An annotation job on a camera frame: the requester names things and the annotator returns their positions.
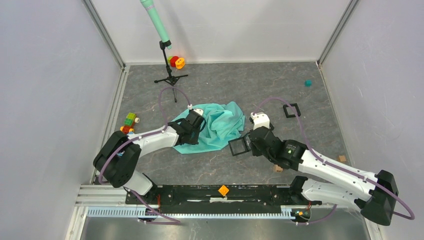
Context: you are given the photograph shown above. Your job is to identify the mint green garment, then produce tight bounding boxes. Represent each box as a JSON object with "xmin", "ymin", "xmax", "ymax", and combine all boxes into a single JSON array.
[{"xmin": 173, "ymin": 101, "xmax": 246, "ymax": 155}]

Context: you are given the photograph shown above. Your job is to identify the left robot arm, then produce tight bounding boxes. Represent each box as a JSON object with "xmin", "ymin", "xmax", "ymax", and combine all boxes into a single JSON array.
[{"xmin": 93, "ymin": 108, "xmax": 205, "ymax": 204}]

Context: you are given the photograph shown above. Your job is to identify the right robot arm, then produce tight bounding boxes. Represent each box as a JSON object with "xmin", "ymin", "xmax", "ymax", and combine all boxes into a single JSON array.
[{"xmin": 247, "ymin": 127, "xmax": 399, "ymax": 226}]

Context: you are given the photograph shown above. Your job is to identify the small wooden cube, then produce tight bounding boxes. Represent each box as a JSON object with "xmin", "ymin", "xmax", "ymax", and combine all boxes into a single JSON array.
[
  {"xmin": 337, "ymin": 155, "xmax": 347, "ymax": 164},
  {"xmin": 273, "ymin": 164, "xmax": 283, "ymax": 173}
]

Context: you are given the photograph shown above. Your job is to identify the colourful toy brick train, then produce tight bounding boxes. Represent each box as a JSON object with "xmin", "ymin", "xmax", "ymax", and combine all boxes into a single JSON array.
[{"xmin": 120, "ymin": 112, "xmax": 140, "ymax": 134}]

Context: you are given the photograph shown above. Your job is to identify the orange diamond marker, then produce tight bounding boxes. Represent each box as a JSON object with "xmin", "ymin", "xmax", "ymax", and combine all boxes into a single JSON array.
[{"xmin": 218, "ymin": 185, "xmax": 230, "ymax": 197}]

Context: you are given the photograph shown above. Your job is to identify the red orange toy rings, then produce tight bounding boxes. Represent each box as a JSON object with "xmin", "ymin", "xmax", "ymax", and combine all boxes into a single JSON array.
[{"xmin": 166, "ymin": 55, "xmax": 186, "ymax": 70}]

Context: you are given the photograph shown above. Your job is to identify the small teal cube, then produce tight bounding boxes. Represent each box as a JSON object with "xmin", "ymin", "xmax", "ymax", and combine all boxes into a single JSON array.
[{"xmin": 304, "ymin": 80, "xmax": 312, "ymax": 87}]

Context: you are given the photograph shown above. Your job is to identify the black tripod stand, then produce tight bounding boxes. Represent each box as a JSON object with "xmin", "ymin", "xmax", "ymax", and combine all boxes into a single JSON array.
[{"xmin": 153, "ymin": 40, "xmax": 189, "ymax": 87}]

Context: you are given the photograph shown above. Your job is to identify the mint green microphone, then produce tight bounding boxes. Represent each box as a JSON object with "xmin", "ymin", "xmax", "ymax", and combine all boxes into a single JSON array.
[{"xmin": 140, "ymin": 0, "xmax": 172, "ymax": 49}]

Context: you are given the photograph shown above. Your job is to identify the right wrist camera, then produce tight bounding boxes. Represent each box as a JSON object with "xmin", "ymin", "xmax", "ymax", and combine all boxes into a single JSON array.
[{"xmin": 250, "ymin": 112, "xmax": 271, "ymax": 130}]

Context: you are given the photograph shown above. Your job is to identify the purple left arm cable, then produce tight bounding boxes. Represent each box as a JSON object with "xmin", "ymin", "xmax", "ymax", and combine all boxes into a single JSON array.
[{"xmin": 98, "ymin": 86, "xmax": 193, "ymax": 185}]

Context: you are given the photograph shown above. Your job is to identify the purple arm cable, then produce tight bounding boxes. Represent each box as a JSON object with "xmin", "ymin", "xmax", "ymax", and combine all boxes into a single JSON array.
[
  {"xmin": 98, "ymin": 86, "xmax": 193, "ymax": 185},
  {"xmin": 252, "ymin": 96, "xmax": 416, "ymax": 221}
]

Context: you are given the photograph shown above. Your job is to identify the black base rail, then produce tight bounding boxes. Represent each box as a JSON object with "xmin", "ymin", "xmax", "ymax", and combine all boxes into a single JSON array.
[{"xmin": 142, "ymin": 176, "xmax": 323, "ymax": 214}]

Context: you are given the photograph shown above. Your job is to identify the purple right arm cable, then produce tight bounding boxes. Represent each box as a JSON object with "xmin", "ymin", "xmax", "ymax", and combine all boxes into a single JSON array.
[{"xmin": 252, "ymin": 96, "xmax": 416, "ymax": 221}]

